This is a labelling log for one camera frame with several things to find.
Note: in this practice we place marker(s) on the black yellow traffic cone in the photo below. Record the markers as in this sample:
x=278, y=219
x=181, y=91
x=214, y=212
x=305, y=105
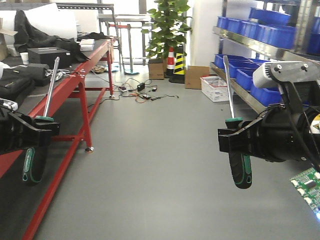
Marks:
x=178, y=76

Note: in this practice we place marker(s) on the white paper cup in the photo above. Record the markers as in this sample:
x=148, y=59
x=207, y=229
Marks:
x=25, y=58

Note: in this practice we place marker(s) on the red metal table frame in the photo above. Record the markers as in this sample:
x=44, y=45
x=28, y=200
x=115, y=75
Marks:
x=74, y=104

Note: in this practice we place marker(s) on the black equipment box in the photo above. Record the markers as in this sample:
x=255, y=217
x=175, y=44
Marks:
x=47, y=55

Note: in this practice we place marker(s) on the white wire basket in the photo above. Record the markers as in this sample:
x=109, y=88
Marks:
x=215, y=88

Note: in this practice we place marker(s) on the black bag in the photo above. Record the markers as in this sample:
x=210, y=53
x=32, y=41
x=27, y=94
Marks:
x=18, y=82

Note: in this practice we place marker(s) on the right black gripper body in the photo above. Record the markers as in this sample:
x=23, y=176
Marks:
x=280, y=135

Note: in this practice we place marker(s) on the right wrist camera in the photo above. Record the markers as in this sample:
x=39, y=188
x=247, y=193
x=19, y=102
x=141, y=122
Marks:
x=297, y=82

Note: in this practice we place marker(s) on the red white traffic cone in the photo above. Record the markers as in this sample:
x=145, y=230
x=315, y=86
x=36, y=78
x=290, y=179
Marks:
x=170, y=63

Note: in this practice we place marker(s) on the green-handled screwdriver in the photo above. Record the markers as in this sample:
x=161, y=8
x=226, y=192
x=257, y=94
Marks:
x=36, y=157
x=240, y=163

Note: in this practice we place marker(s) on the green circuit board right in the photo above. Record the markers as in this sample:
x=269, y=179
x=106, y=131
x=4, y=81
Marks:
x=307, y=183

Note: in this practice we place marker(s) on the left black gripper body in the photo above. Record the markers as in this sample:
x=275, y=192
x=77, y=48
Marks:
x=15, y=131

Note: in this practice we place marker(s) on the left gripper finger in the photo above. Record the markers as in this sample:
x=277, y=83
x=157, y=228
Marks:
x=241, y=136
x=46, y=132

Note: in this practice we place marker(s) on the green potted plant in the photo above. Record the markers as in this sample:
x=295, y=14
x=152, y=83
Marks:
x=168, y=29

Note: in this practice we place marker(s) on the small brown cardboard box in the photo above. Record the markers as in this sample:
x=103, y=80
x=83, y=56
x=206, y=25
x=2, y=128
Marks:
x=193, y=76

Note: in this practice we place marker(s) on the metal shelf rack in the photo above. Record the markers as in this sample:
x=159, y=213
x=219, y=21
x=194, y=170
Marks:
x=307, y=10

